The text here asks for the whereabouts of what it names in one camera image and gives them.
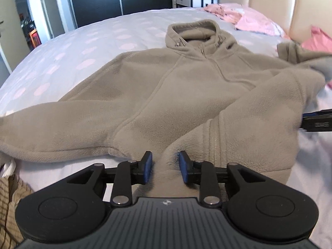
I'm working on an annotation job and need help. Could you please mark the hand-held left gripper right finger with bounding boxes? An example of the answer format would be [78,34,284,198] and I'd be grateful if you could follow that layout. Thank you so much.
[178,151,265,208]

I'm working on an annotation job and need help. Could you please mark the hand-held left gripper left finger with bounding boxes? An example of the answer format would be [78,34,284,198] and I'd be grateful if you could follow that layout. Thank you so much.
[66,151,153,208]

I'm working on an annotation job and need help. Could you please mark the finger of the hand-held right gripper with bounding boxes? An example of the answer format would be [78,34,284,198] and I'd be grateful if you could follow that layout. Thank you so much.
[303,109,332,118]

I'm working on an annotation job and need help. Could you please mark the beige fleece hoodie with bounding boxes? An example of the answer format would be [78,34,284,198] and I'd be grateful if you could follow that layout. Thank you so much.
[0,19,332,199]

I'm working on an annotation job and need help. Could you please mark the plain pink pillow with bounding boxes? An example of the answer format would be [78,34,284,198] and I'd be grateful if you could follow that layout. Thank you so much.
[301,26,332,89]

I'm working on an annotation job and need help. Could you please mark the pink printed pillow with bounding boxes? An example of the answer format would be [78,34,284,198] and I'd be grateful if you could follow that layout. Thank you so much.
[204,3,287,37]

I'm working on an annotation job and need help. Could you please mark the dotted white bed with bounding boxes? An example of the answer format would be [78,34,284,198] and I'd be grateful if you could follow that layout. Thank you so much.
[0,4,332,249]

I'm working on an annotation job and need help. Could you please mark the brown checked cloth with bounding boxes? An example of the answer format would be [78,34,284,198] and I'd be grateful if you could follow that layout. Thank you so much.
[0,174,34,249]

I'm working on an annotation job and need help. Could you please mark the grey and white nightstand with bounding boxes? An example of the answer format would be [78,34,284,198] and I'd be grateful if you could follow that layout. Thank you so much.
[172,0,220,9]

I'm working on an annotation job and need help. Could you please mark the black sliding wardrobe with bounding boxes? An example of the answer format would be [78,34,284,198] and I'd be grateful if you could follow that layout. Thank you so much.
[53,0,182,29]

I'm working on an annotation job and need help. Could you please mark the cream room door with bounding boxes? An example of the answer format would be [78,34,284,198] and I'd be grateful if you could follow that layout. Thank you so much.
[0,0,30,74]

